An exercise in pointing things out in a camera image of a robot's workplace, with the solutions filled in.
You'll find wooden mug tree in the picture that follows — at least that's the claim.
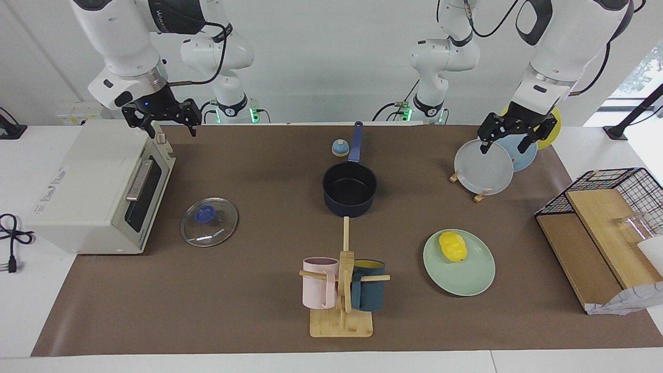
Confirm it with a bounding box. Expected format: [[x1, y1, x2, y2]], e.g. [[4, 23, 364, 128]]
[[299, 217, 391, 338]]

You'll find pink mug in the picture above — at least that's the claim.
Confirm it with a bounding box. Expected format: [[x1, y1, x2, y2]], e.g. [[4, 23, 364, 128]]
[[302, 257, 340, 310]]

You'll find white toaster oven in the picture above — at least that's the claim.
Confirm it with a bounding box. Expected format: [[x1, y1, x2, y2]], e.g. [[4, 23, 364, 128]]
[[26, 120, 177, 255]]

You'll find black left base cable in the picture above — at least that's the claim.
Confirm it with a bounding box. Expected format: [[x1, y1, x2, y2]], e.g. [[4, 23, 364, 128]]
[[372, 78, 421, 124]]

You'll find yellow toy potato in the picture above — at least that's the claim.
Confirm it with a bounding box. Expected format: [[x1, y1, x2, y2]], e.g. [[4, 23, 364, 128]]
[[439, 232, 468, 263]]

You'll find clear glass cup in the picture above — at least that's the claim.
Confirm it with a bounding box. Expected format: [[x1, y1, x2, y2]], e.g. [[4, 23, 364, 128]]
[[615, 211, 656, 241]]

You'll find black clamp stand pole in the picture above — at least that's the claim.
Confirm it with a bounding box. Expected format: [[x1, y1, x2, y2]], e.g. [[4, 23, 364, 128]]
[[603, 83, 663, 141]]

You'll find black wire basket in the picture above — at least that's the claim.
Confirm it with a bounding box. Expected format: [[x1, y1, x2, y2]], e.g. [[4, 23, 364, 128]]
[[535, 167, 663, 239]]

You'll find white power strip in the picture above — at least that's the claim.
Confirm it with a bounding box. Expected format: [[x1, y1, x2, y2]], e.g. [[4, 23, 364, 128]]
[[56, 101, 112, 126]]

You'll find wooden plate rack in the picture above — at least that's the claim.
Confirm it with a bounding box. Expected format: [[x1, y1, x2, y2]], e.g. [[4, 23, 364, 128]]
[[449, 171, 490, 203]]

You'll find glass lid blue knob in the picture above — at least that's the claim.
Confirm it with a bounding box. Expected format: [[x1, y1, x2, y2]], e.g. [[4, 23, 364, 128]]
[[180, 197, 239, 248]]

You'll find black base cable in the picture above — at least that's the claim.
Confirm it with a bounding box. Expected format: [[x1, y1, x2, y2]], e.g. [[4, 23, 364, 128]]
[[372, 78, 421, 124], [199, 100, 271, 125]]

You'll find grey plate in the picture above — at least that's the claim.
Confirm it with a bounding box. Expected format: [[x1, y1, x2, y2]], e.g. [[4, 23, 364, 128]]
[[454, 139, 514, 196]]

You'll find white cup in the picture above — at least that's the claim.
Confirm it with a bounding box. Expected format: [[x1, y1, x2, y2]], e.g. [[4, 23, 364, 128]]
[[637, 236, 663, 276]]

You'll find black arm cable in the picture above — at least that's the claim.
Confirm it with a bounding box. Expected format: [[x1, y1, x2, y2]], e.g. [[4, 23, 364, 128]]
[[168, 21, 232, 88], [464, 0, 645, 96]]

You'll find black right base cable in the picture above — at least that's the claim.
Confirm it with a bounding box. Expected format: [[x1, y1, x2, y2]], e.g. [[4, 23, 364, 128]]
[[199, 100, 271, 125]]

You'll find dark wooden board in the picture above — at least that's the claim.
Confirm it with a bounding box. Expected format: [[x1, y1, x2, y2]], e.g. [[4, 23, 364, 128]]
[[536, 212, 625, 311]]

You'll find dark teal mug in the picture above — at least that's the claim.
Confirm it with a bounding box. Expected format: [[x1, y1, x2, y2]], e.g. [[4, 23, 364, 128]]
[[351, 259, 386, 312]]

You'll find yellow plate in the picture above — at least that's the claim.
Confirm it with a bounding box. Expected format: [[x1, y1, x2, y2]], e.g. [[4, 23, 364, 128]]
[[500, 105, 562, 151]]

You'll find light wooden board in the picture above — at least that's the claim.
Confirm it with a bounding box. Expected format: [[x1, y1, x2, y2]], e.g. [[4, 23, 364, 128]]
[[565, 189, 663, 290]]

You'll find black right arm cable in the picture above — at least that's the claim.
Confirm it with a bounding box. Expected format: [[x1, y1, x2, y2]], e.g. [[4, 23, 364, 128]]
[[168, 21, 232, 88]]

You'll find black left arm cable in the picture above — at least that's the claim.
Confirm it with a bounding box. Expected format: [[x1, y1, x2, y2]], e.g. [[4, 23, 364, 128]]
[[464, 0, 645, 96]]

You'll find black power cord plug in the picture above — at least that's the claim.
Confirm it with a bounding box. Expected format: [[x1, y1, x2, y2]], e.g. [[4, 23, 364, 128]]
[[0, 213, 36, 274]]

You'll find green plate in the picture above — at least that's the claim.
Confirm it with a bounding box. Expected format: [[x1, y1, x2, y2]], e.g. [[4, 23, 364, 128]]
[[423, 229, 496, 297]]

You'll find light blue plate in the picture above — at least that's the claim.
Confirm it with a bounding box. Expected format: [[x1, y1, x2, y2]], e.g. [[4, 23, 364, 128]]
[[496, 132, 538, 173]]

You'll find dark blue saucepan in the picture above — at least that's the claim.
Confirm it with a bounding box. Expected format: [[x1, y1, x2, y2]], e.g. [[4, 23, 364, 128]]
[[322, 121, 378, 218]]

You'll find brown table mat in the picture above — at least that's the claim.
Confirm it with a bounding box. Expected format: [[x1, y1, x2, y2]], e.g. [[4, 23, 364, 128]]
[[31, 123, 663, 357]]

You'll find black table clamp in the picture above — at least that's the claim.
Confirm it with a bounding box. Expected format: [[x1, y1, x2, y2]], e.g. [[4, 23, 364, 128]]
[[0, 106, 27, 140]]

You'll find white patterned paper sheet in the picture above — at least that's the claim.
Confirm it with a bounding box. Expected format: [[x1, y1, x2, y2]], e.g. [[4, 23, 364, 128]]
[[585, 281, 663, 315]]

